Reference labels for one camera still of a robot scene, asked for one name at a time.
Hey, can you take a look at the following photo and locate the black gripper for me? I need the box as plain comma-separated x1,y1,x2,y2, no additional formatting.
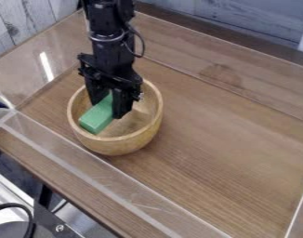
76,38,144,120

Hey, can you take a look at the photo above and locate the green rectangular block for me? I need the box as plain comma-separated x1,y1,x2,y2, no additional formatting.
78,94,113,135

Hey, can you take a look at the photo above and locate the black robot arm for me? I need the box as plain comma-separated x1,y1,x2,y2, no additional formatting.
77,0,145,119

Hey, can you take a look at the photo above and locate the brown wooden bowl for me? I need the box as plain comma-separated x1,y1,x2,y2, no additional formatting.
65,80,164,156

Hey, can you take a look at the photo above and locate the black table leg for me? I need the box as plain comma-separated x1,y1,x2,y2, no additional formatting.
38,185,53,209

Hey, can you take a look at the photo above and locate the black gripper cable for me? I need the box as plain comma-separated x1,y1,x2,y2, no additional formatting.
123,25,147,59

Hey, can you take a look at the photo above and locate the clear acrylic enclosure wall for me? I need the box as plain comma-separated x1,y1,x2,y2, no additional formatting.
0,14,303,238

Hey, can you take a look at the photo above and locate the black metal base plate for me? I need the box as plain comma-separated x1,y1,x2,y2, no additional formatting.
32,204,84,238

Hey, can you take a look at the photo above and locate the black cable loop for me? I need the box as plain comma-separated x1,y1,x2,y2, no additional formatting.
0,203,37,238

